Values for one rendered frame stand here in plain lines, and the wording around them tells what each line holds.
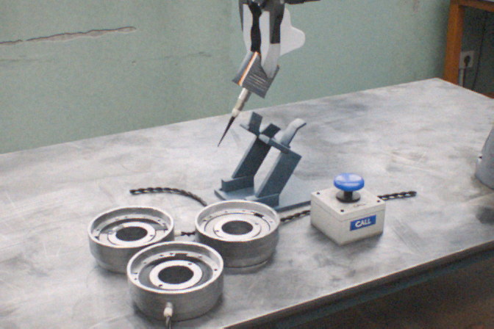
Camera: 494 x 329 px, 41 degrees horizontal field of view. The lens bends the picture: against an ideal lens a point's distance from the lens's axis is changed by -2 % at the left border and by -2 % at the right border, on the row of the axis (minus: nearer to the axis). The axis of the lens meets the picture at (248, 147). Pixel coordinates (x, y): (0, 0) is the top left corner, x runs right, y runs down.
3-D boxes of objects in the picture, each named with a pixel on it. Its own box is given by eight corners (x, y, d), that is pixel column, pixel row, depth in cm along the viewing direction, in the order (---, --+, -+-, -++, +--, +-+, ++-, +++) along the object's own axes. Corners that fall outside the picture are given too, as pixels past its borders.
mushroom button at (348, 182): (342, 221, 85) (345, 185, 83) (326, 208, 89) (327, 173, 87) (368, 214, 87) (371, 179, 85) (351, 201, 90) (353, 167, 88)
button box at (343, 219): (339, 246, 84) (341, 211, 83) (309, 222, 90) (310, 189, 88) (390, 231, 88) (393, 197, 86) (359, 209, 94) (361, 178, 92)
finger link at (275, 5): (287, 44, 84) (283, -27, 82) (276, 45, 84) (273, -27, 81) (268, 40, 88) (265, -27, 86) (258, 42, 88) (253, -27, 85)
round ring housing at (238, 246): (241, 280, 78) (241, 250, 76) (178, 250, 84) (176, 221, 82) (296, 244, 85) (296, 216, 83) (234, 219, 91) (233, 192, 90)
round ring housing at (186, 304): (140, 269, 80) (137, 239, 78) (227, 272, 79) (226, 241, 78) (120, 323, 70) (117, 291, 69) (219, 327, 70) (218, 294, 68)
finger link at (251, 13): (288, 67, 94) (293, 3, 89) (251, 73, 91) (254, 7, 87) (277, 60, 96) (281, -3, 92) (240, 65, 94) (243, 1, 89)
